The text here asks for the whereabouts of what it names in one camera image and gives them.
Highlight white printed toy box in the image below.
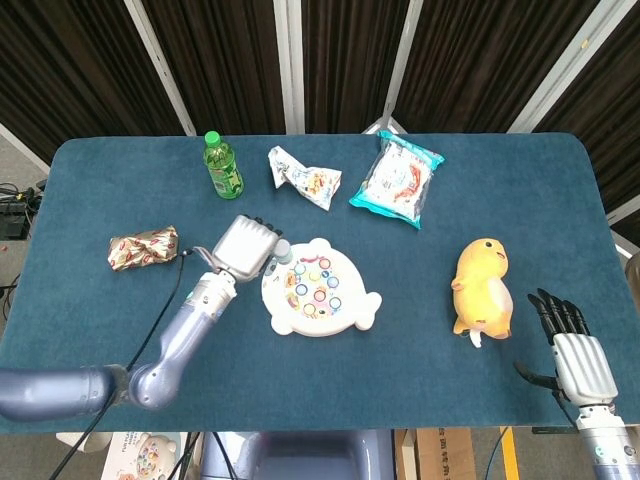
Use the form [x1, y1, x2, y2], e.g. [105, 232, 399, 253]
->
[102, 432, 189, 480]

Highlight blue felt table mat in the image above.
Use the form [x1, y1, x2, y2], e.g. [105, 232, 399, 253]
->
[0, 132, 640, 434]

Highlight white fish-shaped toy board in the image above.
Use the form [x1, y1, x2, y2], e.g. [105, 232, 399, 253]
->
[260, 237, 384, 338]

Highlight black power strip with cables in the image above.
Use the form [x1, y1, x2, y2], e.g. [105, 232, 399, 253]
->
[0, 182, 46, 241]

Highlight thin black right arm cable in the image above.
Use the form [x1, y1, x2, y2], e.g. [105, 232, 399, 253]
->
[552, 389, 580, 429]

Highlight white partition frame post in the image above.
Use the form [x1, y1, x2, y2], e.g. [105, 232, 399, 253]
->
[507, 0, 640, 134]
[273, 0, 307, 135]
[362, 0, 426, 135]
[123, 0, 197, 137]

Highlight blue floor cable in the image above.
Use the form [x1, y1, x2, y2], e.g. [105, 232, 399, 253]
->
[487, 427, 509, 480]

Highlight black torso cable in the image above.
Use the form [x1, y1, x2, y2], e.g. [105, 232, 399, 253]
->
[187, 432, 239, 480]

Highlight brown cardboard box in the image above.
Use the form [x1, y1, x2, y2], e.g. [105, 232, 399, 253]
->
[394, 428, 476, 480]

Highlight dark brown pleated curtain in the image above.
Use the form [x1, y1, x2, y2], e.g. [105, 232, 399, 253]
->
[394, 0, 601, 134]
[142, 0, 289, 136]
[301, 0, 412, 135]
[0, 0, 189, 166]
[534, 0, 640, 246]

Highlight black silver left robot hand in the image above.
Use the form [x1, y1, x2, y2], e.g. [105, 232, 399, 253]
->
[212, 214, 285, 285]

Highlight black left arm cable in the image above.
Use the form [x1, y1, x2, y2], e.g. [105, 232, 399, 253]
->
[49, 246, 216, 480]

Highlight grey-blue robot torso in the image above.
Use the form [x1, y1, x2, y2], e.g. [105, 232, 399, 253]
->
[199, 430, 396, 480]

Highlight yellow plush chick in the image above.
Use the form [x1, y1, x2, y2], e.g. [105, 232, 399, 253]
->
[450, 238, 515, 350]

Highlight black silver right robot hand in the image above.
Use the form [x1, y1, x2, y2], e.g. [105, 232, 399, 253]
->
[514, 288, 619, 407]

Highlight green drink bottle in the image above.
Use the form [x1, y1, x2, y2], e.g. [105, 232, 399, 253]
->
[202, 130, 246, 200]

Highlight crumpled white snack bag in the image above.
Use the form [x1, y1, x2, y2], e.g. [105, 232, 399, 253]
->
[267, 145, 343, 214]

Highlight crumpled gold red wrapper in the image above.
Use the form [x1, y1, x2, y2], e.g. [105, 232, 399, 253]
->
[108, 224, 180, 273]

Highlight teal clear snack package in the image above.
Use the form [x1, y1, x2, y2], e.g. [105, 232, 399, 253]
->
[348, 129, 446, 231]

